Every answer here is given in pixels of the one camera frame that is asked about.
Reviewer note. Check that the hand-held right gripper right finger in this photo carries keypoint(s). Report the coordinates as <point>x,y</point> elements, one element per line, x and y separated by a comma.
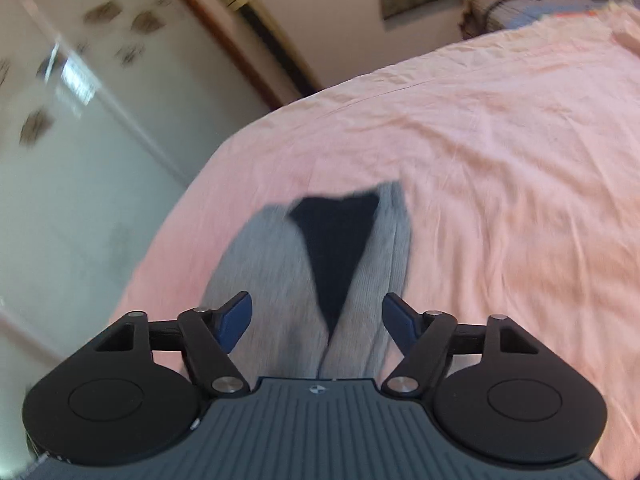
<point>400,317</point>

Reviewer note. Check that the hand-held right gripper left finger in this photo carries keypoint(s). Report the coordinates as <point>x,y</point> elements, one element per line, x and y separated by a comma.
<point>235,317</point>

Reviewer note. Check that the grey sweater with navy sleeves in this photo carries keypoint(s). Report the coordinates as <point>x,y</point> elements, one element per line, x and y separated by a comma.
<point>270,260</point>

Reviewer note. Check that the pink bed sheet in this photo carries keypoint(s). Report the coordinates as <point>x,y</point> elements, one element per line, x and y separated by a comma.
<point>500,160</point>

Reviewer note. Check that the frosted glass sliding door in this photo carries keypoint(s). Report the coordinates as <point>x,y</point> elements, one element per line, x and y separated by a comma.
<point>90,185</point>

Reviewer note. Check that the black and gold tube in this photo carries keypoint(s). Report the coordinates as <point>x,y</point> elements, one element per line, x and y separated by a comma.
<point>260,25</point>

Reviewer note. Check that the folded plaid blanket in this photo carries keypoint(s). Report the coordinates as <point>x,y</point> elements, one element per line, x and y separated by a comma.
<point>515,7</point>

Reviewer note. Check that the brown wooden door frame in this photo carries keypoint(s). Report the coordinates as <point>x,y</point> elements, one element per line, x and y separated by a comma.
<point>225,40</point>

